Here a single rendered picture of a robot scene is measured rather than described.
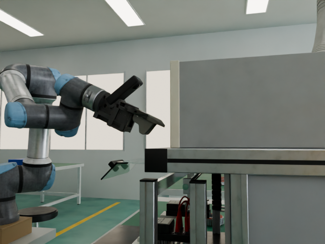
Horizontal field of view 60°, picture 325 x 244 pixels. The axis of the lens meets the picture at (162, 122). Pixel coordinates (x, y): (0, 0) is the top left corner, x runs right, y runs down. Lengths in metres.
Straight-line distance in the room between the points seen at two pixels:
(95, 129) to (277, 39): 4.02
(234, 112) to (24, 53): 6.99
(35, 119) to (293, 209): 0.70
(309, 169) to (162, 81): 5.31
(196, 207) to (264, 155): 0.16
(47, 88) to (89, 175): 5.05
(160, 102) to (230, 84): 5.07
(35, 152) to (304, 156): 1.05
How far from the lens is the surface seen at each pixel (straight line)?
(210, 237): 1.16
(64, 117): 0.92
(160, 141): 5.63
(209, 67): 0.66
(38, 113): 0.90
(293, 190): 0.56
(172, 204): 1.00
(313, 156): 0.54
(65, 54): 6.82
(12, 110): 0.89
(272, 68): 0.66
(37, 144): 1.30
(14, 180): 1.30
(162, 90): 5.72
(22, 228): 1.34
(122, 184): 5.94
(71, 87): 0.89
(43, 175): 1.32
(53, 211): 2.64
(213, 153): 0.53
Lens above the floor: 1.12
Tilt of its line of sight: 4 degrees up
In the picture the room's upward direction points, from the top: straight up
